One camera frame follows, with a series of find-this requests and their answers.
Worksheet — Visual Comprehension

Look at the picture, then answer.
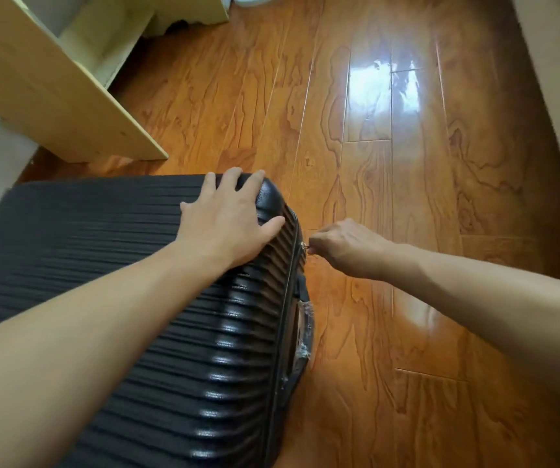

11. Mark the person's left forearm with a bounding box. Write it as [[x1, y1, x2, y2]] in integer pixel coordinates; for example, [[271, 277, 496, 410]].
[[0, 239, 237, 468]]

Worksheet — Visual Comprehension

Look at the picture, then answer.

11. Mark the person's right hand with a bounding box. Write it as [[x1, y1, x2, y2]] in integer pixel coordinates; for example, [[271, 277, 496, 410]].
[[307, 218, 397, 281]]

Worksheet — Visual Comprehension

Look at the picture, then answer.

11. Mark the light wooden desk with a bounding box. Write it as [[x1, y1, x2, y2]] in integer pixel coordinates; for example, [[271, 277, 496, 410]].
[[0, 0, 230, 163]]

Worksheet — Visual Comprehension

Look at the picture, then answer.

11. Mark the person's right forearm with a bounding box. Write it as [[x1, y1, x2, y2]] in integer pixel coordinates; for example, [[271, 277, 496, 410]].
[[382, 241, 560, 410]]

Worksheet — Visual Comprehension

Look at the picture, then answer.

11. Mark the black ribbed hard-shell suitcase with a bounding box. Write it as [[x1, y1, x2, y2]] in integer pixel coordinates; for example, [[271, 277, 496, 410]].
[[0, 173, 316, 468]]

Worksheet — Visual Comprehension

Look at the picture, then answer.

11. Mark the black suitcase side handle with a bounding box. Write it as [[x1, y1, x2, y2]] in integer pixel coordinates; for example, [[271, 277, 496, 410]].
[[280, 275, 316, 400]]

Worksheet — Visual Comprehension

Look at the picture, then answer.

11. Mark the person's left hand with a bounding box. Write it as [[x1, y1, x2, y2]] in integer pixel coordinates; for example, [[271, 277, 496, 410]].
[[175, 167, 286, 271]]

